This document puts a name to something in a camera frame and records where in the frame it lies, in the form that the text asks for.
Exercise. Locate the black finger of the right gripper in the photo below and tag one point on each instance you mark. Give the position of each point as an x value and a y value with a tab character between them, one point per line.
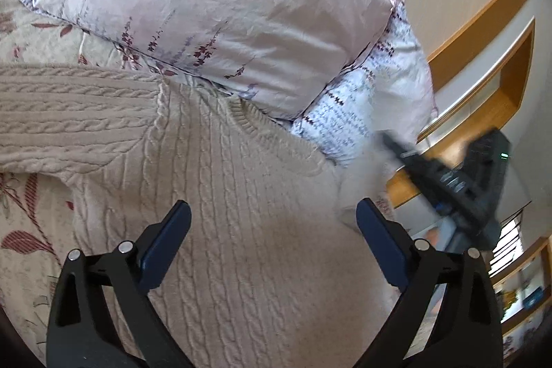
399	148

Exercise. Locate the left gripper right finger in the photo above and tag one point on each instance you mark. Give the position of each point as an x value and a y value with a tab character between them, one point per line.
447	314

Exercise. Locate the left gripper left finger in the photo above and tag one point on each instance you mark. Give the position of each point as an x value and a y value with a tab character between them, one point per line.
101	315

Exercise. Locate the beige cable knit sweater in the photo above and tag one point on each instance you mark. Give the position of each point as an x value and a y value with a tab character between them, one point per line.
268	275

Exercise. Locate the window with bars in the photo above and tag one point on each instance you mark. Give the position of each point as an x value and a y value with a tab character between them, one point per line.
511	234

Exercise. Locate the white blue floral pillow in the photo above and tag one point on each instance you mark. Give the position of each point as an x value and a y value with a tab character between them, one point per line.
388	88

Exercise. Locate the wooden bookshelf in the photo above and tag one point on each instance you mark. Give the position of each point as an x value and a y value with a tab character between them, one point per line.
522	282

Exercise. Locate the floral bed quilt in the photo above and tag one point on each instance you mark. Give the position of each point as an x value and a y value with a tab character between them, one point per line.
37	211

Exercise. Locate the wooden wall shelf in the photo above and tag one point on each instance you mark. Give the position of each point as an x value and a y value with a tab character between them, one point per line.
488	74

